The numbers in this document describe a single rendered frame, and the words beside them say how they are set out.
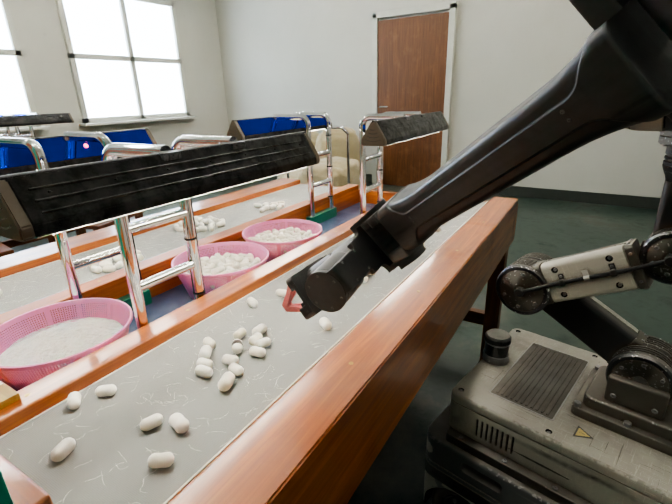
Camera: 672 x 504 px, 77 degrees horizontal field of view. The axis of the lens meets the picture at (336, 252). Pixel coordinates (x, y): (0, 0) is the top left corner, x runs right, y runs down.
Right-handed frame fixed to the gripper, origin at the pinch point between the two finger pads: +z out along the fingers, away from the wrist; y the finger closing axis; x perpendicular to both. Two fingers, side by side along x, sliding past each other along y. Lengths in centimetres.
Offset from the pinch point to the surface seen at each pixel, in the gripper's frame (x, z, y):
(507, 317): 75, 48, -176
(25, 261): -53, 80, -1
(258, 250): -19, 41, -41
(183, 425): 5.6, 9.6, 20.3
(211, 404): 5.9, 11.9, 13.9
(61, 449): -1.3, 17.6, 31.5
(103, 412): -2.6, 22.1, 23.5
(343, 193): -28, 55, -120
